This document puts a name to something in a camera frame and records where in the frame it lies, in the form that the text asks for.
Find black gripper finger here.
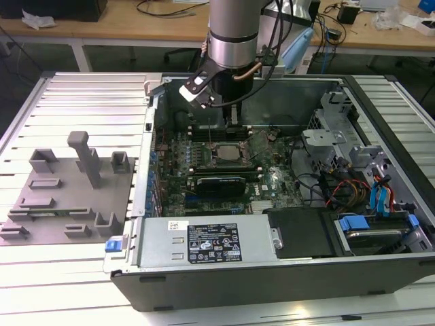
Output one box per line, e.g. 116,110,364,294
224,100,245,129

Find metal socket cover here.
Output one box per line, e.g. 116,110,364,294
244,130,275,162

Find silver CPU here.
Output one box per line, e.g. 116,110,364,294
215,144,244,162

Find CPU socket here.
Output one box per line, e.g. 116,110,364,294
209,139,252,168

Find RAM slot black latches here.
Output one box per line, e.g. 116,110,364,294
192,163,259,168
193,170,261,176
190,137,251,143
190,129,251,135

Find green motherboard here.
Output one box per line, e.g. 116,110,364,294
152,127,305,218

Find black graphics card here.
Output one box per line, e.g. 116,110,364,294
195,175,248,200

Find silver finned heatsink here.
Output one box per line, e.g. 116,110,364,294
250,200,275,214

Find wooden desk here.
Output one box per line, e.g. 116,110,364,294
0,0,435,69

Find small black box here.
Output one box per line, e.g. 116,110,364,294
337,3,360,25

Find grey power supply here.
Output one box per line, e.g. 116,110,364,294
137,217,283,271

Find blue disk carrier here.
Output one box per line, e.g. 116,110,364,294
334,213,419,238

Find clear plastic wrap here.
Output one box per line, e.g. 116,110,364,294
370,5,421,32

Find black and silver PC case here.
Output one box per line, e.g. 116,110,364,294
103,73,435,312

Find silver hard disk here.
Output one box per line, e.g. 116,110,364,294
345,228,407,256

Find grey parts rack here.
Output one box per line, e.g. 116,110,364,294
0,130,137,246

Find large black desk box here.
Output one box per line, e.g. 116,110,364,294
0,0,109,20

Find small white box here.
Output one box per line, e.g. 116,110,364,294
418,18,435,37

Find white crumpled paper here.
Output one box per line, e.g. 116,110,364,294
20,8,56,29

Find silver disk bay bracket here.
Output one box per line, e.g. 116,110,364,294
300,128,346,150

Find red yellow power wires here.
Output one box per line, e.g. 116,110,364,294
331,179,372,206

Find blue flat wire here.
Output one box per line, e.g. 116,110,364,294
369,179,394,218

